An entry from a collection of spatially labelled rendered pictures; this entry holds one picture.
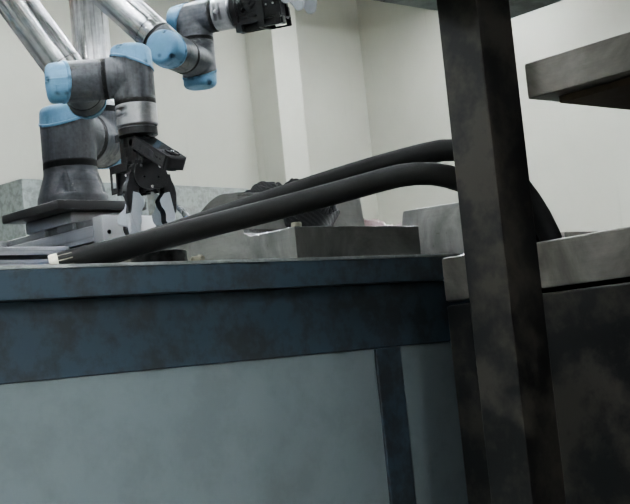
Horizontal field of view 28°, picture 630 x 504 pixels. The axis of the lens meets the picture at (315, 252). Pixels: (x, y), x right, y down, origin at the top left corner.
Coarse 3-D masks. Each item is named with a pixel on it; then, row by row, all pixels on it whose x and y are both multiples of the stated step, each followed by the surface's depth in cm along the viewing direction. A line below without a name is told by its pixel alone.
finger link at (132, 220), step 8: (136, 192) 222; (136, 200) 222; (144, 200) 223; (136, 208) 222; (120, 216) 225; (128, 216) 221; (136, 216) 221; (120, 224) 224; (128, 224) 221; (136, 224) 221
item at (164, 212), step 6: (168, 192) 227; (156, 198) 228; (162, 198) 226; (168, 198) 226; (156, 204) 226; (162, 204) 225; (168, 204) 226; (156, 210) 229; (162, 210) 226; (168, 210) 226; (156, 216) 229; (162, 216) 226; (168, 216) 226; (174, 216) 227; (156, 222) 230; (162, 222) 226
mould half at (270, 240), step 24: (240, 192) 193; (360, 216) 208; (216, 240) 196; (240, 240) 192; (264, 240) 188; (288, 240) 183; (312, 240) 184; (336, 240) 187; (360, 240) 191; (384, 240) 194; (408, 240) 198
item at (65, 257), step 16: (240, 208) 160; (256, 208) 160; (176, 224) 159; (192, 224) 159; (208, 224) 159; (224, 224) 159; (240, 224) 160; (256, 224) 161; (112, 240) 158; (128, 240) 157; (144, 240) 158; (160, 240) 158; (176, 240) 158; (192, 240) 159; (48, 256) 156; (64, 256) 156; (80, 256) 156; (96, 256) 157; (112, 256) 157; (128, 256) 158
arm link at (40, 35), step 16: (0, 0) 237; (16, 0) 237; (32, 0) 238; (16, 16) 237; (32, 16) 237; (48, 16) 239; (16, 32) 238; (32, 32) 236; (48, 32) 237; (32, 48) 237; (48, 48) 236; (64, 48) 237; (80, 112) 237; (96, 112) 240
